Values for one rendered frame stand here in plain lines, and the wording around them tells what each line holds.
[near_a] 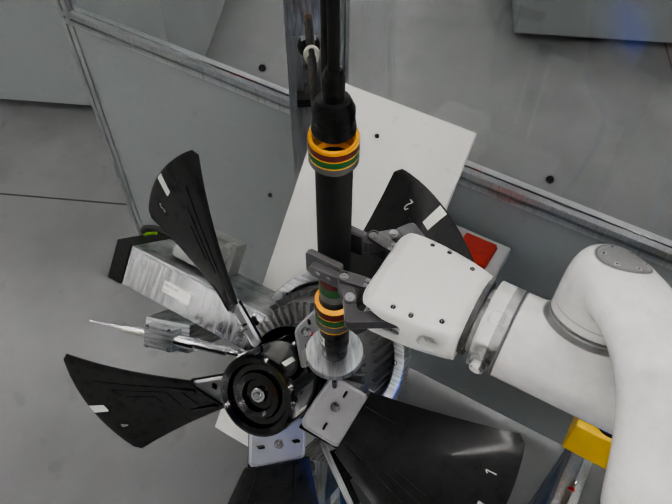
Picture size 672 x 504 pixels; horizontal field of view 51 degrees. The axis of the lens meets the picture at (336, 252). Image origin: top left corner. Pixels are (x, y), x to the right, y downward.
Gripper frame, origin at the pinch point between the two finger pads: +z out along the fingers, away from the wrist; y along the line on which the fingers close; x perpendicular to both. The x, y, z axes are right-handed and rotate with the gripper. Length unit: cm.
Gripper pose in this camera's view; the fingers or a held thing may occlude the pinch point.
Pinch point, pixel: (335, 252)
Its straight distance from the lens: 70.0
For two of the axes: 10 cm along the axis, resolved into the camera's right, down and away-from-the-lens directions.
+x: 0.0, -6.1, -7.9
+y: 5.1, -6.8, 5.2
